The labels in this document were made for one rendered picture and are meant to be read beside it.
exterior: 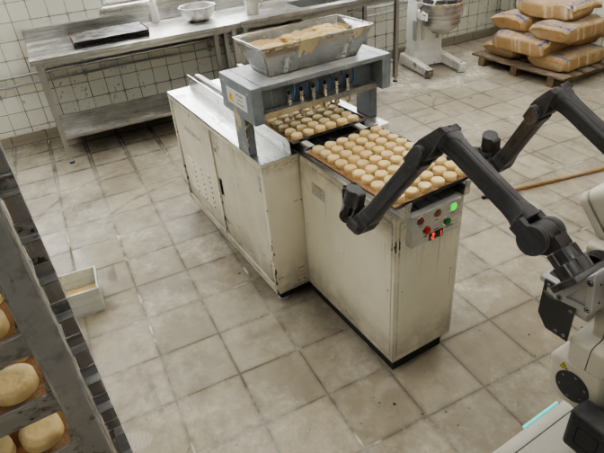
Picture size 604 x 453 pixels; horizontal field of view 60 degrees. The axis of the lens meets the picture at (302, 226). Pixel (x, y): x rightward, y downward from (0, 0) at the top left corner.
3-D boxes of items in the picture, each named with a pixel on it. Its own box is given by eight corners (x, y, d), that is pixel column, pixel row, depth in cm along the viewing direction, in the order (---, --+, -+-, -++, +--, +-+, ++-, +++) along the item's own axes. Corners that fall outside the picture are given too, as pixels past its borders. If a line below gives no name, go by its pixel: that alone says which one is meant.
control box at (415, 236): (404, 244, 197) (405, 214, 189) (452, 223, 206) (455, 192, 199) (411, 250, 194) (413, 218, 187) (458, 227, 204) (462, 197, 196)
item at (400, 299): (308, 293, 285) (295, 141, 235) (359, 269, 298) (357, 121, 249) (391, 377, 233) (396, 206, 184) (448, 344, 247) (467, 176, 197)
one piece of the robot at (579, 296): (604, 307, 122) (609, 266, 117) (590, 315, 120) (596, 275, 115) (565, 289, 130) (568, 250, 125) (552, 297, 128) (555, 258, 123)
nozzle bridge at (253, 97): (229, 141, 254) (217, 71, 236) (350, 104, 283) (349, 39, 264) (260, 165, 230) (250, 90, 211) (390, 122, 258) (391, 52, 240)
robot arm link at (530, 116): (539, 115, 164) (567, 102, 166) (528, 102, 166) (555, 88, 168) (490, 179, 204) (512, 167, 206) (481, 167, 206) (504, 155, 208)
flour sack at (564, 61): (561, 75, 501) (564, 60, 492) (525, 66, 532) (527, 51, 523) (608, 59, 528) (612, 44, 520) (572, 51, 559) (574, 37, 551)
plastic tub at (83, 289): (48, 329, 277) (38, 306, 268) (48, 304, 294) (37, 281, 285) (107, 310, 286) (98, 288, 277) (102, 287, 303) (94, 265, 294)
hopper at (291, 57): (235, 68, 237) (231, 37, 230) (338, 43, 259) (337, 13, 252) (265, 84, 216) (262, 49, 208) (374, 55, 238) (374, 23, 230)
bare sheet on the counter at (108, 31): (74, 43, 413) (73, 41, 412) (67, 34, 444) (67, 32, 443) (149, 30, 434) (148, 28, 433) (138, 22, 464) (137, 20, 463)
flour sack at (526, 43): (486, 46, 557) (488, 30, 547) (514, 39, 573) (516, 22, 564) (544, 60, 504) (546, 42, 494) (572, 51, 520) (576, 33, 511)
